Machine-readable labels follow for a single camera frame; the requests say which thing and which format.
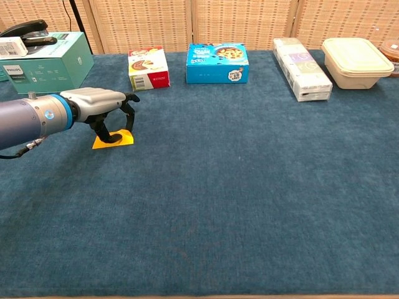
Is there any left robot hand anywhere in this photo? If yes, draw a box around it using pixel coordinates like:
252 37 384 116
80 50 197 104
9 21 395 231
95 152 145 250
59 87 141 145

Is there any yellow sticky note paper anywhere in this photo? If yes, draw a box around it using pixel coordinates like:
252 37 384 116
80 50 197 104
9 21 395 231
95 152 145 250
92 129 135 150

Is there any teal Philips box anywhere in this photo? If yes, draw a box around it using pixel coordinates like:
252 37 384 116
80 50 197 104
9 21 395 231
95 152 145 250
0 31 95 95

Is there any red white food box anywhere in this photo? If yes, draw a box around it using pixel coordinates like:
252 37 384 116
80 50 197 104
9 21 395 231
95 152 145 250
128 46 171 92

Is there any black stand pole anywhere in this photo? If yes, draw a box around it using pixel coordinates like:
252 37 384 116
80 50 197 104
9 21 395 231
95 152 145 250
69 0 94 55

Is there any black stapler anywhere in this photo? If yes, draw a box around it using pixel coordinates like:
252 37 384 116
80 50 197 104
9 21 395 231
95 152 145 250
0 19 58 48

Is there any small white barcode box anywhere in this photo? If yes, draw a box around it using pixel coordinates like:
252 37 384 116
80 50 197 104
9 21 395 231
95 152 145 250
0 36 29 60

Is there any blue cookie box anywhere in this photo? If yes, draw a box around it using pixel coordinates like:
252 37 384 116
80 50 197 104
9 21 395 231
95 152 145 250
186 42 250 85

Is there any blue fabric table cloth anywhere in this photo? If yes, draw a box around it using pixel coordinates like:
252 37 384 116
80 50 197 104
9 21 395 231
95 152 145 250
0 49 399 297

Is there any woven bamboo folding screen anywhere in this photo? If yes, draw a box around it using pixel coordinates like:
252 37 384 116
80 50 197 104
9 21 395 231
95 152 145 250
0 0 399 55

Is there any long white cardboard box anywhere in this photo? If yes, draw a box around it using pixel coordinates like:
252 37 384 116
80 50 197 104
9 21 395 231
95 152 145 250
273 37 334 103

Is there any beige lidded food container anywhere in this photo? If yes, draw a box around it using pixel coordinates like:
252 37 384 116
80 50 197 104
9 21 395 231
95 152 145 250
321 37 395 90

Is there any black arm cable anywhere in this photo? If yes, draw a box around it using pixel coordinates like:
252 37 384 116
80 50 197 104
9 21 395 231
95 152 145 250
0 136 48 160

